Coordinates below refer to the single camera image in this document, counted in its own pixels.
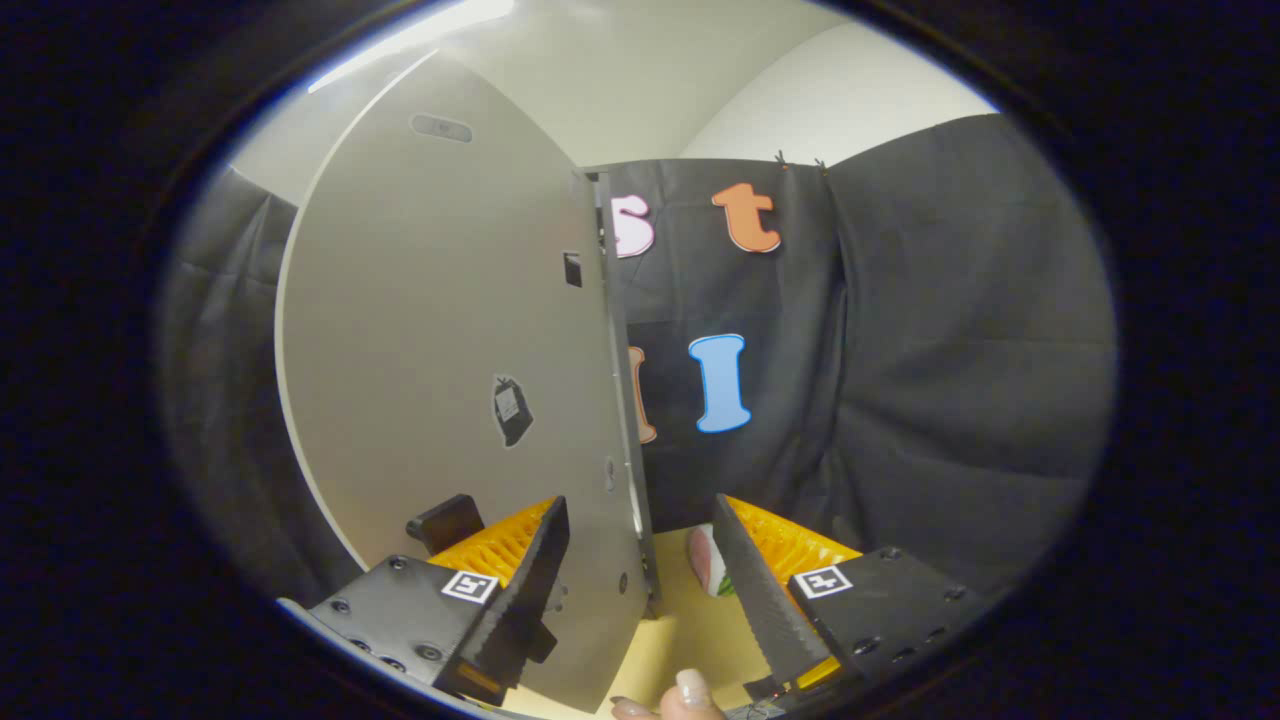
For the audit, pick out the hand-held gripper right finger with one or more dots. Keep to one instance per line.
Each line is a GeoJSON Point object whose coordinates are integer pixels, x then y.
{"type": "Point", "coordinates": [765, 615]}

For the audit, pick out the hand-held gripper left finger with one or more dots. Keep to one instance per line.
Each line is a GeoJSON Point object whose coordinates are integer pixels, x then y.
{"type": "Point", "coordinates": [515, 615]}

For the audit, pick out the grey shoe cabinet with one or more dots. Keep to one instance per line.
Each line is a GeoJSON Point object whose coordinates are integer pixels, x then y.
{"type": "Point", "coordinates": [620, 380]}

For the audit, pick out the white shoe cabinet door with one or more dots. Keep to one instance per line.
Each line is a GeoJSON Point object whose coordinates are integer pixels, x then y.
{"type": "Point", "coordinates": [430, 300]}

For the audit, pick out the toy watermelon slice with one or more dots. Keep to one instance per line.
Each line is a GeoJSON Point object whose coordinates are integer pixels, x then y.
{"type": "Point", "coordinates": [704, 560]}

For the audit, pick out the black backdrop cloth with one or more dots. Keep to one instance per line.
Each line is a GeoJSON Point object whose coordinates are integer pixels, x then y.
{"type": "Point", "coordinates": [950, 350]}

